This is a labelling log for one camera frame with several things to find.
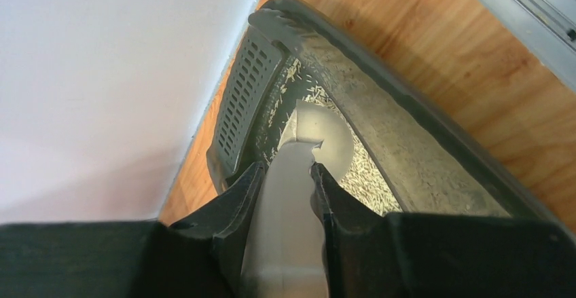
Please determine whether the clear plastic scoop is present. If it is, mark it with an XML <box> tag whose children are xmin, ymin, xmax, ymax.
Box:
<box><xmin>240</xmin><ymin>100</ymin><xmax>354</xmax><ymax>297</ymax></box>

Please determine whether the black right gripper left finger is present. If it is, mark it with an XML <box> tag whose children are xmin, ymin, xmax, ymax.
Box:
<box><xmin>1</xmin><ymin>162</ymin><xmax>265</xmax><ymax>297</ymax></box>

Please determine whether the dark grey litter box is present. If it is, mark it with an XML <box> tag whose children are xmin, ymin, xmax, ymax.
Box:
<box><xmin>206</xmin><ymin>0</ymin><xmax>575</xmax><ymax>229</ymax></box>

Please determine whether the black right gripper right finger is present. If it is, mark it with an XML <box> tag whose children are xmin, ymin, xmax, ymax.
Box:
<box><xmin>310</xmin><ymin>163</ymin><xmax>575</xmax><ymax>297</ymax></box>

